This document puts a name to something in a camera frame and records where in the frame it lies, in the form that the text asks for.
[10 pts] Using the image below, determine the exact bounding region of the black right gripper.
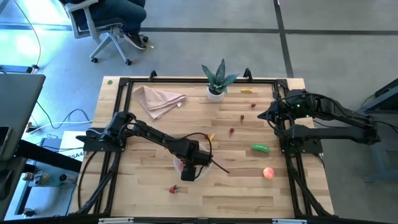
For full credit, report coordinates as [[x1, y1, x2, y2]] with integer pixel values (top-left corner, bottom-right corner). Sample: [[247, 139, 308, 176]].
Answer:
[[257, 93, 298, 128]]

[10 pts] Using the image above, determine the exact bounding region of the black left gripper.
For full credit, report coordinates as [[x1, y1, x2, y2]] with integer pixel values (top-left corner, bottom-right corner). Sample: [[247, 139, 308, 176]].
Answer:
[[175, 139, 213, 182]]

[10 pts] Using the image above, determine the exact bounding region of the clear plastic tupperware container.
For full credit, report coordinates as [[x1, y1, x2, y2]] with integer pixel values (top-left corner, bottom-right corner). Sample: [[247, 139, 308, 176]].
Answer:
[[173, 142, 213, 184]]

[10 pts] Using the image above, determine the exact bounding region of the green toy pea pod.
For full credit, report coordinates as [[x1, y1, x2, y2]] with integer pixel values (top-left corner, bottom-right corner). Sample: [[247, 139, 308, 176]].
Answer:
[[251, 144, 271, 154]]

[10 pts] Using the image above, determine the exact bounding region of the white plant pot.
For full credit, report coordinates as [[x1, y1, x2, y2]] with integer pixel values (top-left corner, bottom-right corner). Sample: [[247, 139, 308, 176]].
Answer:
[[206, 86, 225, 103]]

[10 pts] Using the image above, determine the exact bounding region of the green potted plant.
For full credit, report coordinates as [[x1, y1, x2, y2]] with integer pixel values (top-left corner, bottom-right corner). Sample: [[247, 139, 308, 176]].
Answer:
[[201, 58, 240, 94]]

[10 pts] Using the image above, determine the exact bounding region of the beige folded cloth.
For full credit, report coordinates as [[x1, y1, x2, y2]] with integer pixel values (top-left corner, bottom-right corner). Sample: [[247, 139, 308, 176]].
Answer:
[[132, 85, 187, 121]]

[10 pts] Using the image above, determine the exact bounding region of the white printed box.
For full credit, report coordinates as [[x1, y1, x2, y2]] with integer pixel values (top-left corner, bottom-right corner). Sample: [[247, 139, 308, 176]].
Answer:
[[58, 130, 88, 162]]

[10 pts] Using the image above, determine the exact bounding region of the black desk leg beam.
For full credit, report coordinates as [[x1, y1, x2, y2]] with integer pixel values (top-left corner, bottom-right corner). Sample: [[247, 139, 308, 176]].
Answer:
[[14, 139, 82, 174]]

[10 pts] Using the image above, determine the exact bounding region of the small bottle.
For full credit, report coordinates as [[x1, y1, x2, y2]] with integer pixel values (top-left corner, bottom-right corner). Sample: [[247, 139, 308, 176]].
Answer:
[[29, 170, 51, 187]]

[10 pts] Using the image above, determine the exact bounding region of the white office chair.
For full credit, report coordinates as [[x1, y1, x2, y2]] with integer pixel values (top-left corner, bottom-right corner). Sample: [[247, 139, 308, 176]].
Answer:
[[65, 0, 149, 66]]

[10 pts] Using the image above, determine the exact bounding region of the seated person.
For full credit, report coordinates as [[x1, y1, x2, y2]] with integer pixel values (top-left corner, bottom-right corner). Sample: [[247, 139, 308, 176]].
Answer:
[[60, 0, 147, 50]]

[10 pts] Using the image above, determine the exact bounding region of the grey desk top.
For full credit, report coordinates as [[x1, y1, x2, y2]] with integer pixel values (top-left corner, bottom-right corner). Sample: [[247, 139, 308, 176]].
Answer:
[[0, 73, 47, 162]]

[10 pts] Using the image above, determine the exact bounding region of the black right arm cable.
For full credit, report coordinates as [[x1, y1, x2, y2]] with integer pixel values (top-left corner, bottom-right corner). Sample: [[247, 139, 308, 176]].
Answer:
[[266, 113, 295, 135]]

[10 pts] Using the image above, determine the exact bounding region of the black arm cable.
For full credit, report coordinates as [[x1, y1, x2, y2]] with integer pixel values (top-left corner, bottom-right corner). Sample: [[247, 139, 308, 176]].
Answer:
[[182, 131, 231, 174], [266, 113, 295, 135]]

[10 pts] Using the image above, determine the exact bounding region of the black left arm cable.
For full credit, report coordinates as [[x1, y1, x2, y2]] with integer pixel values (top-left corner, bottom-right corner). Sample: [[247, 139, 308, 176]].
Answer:
[[182, 131, 231, 174]]

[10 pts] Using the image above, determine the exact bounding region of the black aluminium table frame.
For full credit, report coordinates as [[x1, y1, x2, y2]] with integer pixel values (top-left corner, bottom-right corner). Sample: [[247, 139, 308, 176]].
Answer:
[[70, 68, 336, 220]]

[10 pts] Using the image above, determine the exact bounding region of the white edge bracket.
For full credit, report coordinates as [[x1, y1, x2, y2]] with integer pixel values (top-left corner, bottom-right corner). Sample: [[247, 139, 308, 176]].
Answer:
[[272, 218, 308, 224], [98, 217, 135, 224]]

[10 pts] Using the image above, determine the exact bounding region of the small white camera device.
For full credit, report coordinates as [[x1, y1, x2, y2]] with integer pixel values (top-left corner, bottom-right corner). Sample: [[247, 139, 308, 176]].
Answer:
[[58, 173, 76, 185]]

